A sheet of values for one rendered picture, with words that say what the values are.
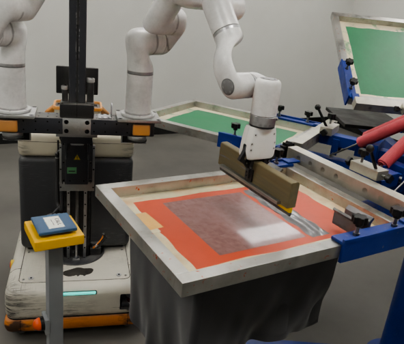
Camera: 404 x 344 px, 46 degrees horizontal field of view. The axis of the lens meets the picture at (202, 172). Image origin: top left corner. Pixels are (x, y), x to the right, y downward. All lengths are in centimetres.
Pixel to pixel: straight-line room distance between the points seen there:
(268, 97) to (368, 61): 173
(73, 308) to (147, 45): 127
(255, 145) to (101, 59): 394
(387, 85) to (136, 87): 160
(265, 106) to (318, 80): 556
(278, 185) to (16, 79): 95
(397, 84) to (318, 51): 391
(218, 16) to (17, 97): 75
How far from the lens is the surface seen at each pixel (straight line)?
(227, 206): 154
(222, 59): 138
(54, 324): 151
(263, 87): 135
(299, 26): 649
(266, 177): 138
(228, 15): 146
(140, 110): 177
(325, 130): 221
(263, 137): 139
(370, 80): 290
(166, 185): 161
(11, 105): 177
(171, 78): 556
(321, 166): 185
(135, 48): 173
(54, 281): 143
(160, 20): 166
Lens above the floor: 158
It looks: 20 degrees down
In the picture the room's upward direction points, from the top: 6 degrees clockwise
